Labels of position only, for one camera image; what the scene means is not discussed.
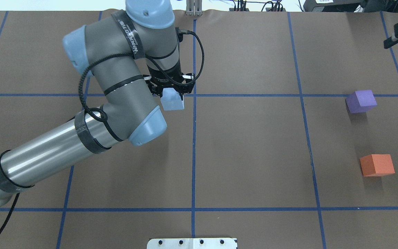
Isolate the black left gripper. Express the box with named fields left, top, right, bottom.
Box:
left=145, top=64, right=196, bottom=97

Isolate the orange foam block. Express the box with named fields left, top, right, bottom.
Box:
left=359, top=154, right=395, bottom=177

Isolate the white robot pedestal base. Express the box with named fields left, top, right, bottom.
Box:
left=146, top=238, right=238, bottom=249

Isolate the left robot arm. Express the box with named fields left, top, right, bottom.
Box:
left=0, top=0, right=197, bottom=207

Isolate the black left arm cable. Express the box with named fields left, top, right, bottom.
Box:
left=0, top=28, right=205, bottom=249

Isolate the light blue foam block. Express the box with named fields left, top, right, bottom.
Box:
left=160, top=88, right=184, bottom=111

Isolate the purple foam block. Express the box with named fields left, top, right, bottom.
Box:
left=345, top=90, right=378, bottom=113

